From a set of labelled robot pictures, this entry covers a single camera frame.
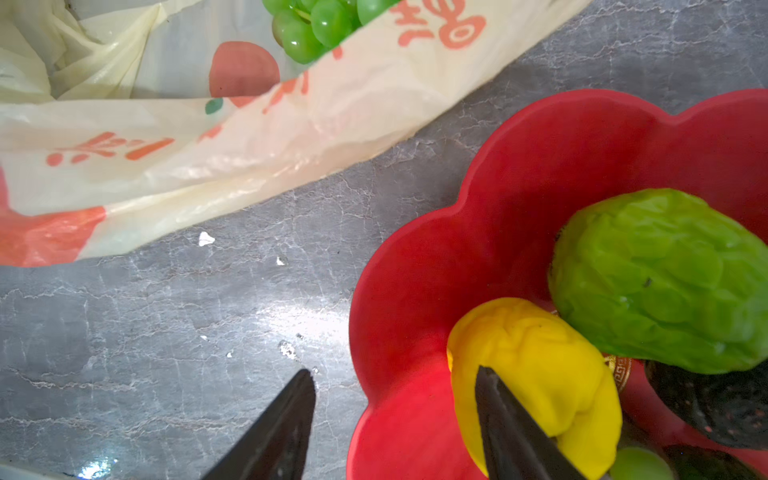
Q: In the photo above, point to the small green grape cluster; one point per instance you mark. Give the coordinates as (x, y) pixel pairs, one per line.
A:
(634, 463)

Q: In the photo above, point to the red flower-shaped plastic bowl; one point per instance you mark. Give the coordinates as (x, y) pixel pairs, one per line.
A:
(549, 160)

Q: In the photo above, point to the dark green fake fruit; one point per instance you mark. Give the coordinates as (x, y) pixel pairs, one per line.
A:
(696, 463)

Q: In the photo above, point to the dark brown fake fruit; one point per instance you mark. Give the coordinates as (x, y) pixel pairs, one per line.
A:
(729, 409)

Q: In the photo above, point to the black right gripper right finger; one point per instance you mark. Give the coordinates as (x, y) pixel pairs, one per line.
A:
(514, 445)

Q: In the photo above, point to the pale yellow plastic bag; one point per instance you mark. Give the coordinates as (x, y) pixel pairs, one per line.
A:
(121, 127)

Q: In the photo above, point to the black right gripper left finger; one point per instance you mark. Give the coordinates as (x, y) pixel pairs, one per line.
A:
(276, 445)

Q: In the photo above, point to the yellow fake lemon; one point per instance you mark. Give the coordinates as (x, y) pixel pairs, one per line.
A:
(557, 375)

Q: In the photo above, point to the green fake grape bunch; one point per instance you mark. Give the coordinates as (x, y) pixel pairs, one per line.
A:
(307, 29)

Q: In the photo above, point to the bright green fake fruit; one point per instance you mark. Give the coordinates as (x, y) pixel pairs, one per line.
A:
(659, 275)

